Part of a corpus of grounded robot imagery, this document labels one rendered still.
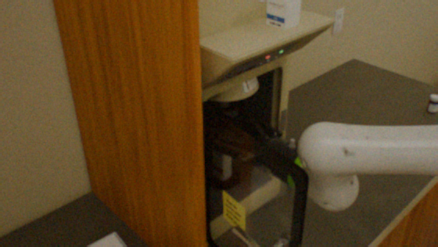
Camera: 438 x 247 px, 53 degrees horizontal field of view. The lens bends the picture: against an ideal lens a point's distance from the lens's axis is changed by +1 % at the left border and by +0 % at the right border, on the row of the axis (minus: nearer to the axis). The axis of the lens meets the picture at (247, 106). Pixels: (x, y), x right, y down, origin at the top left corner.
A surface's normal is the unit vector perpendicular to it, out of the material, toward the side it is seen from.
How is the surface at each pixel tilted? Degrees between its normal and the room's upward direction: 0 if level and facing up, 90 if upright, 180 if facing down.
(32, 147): 90
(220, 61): 90
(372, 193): 0
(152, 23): 90
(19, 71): 90
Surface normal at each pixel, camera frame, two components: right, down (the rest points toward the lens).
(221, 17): 0.72, 0.36
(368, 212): 0.02, -0.87
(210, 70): -0.69, 0.35
